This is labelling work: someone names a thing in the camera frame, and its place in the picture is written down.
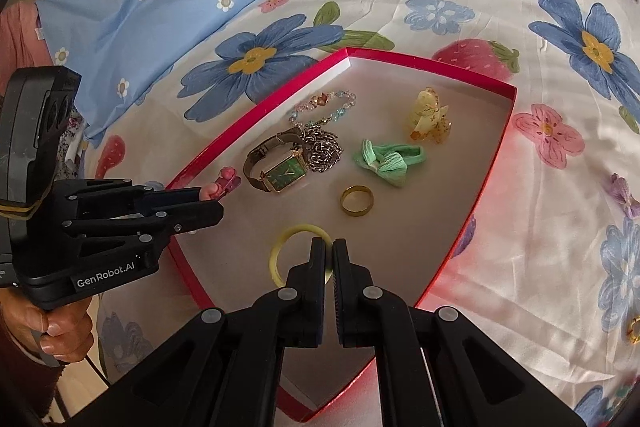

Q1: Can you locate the pink heart hair clip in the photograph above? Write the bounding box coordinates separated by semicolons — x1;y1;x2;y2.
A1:
198;167;242;202

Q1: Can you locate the green face gold watch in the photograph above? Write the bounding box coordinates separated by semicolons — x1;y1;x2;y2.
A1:
243;128;308;193

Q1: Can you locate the yellow hair band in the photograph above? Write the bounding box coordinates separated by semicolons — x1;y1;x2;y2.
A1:
268;223;333;288

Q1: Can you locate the gold ring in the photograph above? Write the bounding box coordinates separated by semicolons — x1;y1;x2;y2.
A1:
340;184;376;218

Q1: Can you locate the silver chain bracelet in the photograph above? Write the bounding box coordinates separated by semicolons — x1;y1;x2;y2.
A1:
294;123;345;174

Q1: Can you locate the green bow hair tie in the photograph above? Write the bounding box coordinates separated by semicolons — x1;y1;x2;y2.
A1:
354;138;428;188

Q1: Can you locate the yellow translucent hair claw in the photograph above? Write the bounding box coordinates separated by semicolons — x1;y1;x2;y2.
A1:
409;87;451;144

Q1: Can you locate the yellow beaded hair loop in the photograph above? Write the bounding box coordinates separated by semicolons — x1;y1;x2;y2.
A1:
626;315;640;345

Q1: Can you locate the red jewelry box tray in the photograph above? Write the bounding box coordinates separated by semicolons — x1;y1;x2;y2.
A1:
162;46;518;425

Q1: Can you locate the person's left hand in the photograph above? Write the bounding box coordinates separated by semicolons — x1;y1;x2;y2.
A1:
1;288;94;363

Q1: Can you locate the floral patterned cloth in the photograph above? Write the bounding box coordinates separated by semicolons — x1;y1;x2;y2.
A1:
55;108;88;181

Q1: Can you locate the floral white bed sheet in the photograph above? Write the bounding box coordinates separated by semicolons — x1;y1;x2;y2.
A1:
82;0;639;426

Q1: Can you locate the purple bow hair tie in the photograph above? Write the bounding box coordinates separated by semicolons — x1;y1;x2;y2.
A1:
603;172;640;220

